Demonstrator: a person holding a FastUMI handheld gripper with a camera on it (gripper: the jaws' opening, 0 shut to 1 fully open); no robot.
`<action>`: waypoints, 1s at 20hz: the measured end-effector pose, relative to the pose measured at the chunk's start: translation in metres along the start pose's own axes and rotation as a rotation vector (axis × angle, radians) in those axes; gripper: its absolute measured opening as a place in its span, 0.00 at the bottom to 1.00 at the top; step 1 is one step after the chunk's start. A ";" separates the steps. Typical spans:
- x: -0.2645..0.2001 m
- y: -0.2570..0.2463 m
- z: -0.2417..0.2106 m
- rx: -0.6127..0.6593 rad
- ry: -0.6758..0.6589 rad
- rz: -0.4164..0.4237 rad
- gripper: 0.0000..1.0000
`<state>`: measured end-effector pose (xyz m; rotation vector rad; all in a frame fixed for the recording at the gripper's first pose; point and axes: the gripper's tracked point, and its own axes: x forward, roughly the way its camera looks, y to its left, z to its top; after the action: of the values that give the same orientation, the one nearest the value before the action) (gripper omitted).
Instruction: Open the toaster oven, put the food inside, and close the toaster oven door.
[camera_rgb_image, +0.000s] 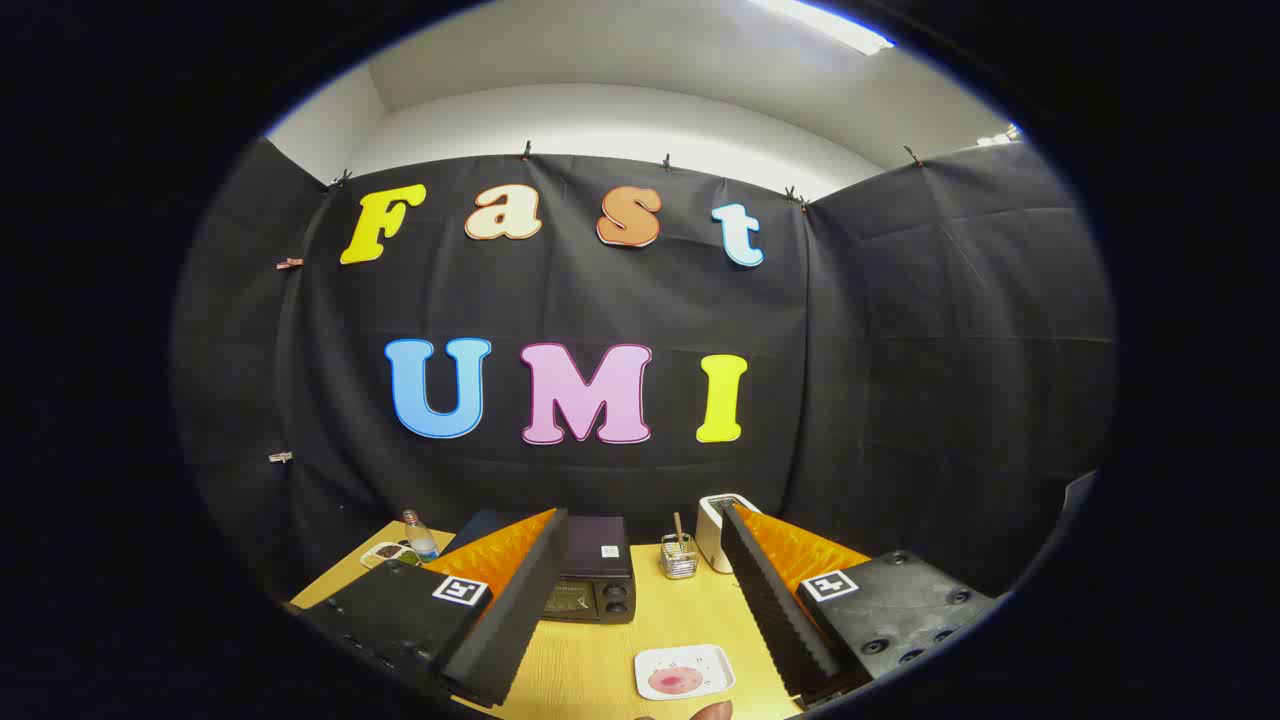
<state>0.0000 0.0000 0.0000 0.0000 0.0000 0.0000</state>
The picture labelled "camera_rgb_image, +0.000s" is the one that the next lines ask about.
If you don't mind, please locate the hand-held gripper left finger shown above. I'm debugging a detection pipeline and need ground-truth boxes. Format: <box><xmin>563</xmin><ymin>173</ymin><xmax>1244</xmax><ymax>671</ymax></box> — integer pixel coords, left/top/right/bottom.
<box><xmin>300</xmin><ymin>508</ymin><xmax>569</xmax><ymax>709</ymax></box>

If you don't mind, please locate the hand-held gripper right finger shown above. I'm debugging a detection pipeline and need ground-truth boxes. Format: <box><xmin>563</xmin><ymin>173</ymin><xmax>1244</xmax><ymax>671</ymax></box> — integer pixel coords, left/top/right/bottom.
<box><xmin>720</xmin><ymin>503</ymin><xmax>1001</xmax><ymax>709</ymax></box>

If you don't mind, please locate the white square plate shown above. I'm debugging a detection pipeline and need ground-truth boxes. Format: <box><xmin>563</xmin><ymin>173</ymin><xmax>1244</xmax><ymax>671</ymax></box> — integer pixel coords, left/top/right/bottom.
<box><xmin>634</xmin><ymin>644</ymin><xmax>737</xmax><ymax>701</ymax></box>

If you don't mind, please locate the black toaster oven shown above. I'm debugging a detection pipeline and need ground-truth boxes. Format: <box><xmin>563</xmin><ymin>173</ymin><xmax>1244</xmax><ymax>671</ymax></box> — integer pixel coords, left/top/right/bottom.
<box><xmin>445</xmin><ymin>510</ymin><xmax>638</xmax><ymax>625</ymax></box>

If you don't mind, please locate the white bread toaster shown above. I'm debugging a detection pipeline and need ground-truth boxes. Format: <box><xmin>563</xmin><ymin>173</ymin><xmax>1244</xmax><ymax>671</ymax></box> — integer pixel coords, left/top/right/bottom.
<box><xmin>696</xmin><ymin>493</ymin><xmax>761</xmax><ymax>575</ymax></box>

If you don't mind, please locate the clear plastic bottle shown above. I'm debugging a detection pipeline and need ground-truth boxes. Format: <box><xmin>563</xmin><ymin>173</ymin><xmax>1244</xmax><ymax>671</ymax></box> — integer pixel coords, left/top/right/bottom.
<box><xmin>402</xmin><ymin>509</ymin><xmax>439</xmax><ymax>563</ymax></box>

